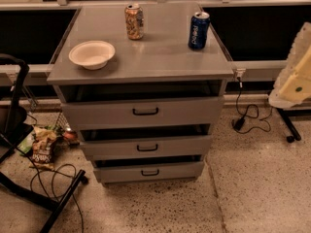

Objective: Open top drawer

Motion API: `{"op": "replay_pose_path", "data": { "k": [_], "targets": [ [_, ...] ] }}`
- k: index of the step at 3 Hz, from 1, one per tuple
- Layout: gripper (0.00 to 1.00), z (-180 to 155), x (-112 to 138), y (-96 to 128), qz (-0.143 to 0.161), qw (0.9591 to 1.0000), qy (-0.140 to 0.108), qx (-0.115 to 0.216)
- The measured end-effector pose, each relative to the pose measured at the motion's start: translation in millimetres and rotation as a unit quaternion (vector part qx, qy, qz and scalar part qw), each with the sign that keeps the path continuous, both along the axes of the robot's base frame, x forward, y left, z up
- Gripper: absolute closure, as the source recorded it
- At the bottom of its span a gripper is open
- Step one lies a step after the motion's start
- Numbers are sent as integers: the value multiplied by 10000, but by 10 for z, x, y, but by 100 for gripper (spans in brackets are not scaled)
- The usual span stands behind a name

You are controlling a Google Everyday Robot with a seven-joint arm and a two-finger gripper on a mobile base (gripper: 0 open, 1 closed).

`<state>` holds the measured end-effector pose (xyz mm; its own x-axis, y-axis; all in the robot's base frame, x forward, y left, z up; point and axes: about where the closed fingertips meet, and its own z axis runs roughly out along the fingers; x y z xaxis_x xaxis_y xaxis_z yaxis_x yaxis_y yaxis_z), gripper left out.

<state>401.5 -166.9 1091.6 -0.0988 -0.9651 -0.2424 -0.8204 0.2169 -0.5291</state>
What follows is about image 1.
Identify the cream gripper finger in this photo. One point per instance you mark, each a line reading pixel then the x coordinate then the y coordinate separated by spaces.
pixel 293 84

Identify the grey top drawer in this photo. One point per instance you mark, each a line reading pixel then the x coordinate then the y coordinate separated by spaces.
pixel 143 113

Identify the grey drawer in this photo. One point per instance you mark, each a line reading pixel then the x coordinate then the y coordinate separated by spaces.
pixel 143 113
pixel 147 147
pixel 148 173

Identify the grey middle drawer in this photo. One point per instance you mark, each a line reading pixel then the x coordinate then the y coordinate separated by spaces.
pixel 147 147

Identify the grey drawer cabinet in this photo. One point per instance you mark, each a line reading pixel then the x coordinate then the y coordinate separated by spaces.
pixel 159 66

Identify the grey bottom drawer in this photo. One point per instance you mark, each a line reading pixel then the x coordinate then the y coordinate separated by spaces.
pixel 148 173

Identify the black wheeled stand leg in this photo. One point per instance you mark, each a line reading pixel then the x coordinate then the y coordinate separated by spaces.
pixel 286 117

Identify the blue pepsi can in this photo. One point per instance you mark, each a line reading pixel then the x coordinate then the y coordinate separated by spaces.
pixel 199 25

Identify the orange patterned soda can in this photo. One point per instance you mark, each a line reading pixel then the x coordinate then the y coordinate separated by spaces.
pixel 134 21

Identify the white paper bowl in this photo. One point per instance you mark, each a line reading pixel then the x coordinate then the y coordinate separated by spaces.
pixel 92 55

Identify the red round object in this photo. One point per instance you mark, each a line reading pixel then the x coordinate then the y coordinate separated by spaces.
pixel 70 135

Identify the sun chips bag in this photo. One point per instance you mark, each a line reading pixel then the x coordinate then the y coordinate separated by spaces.
pixel 42 149

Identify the green snack package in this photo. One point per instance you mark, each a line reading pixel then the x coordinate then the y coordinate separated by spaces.
pixel 25 146

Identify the black metal stand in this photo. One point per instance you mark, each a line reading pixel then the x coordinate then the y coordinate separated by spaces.
pixel 13 130

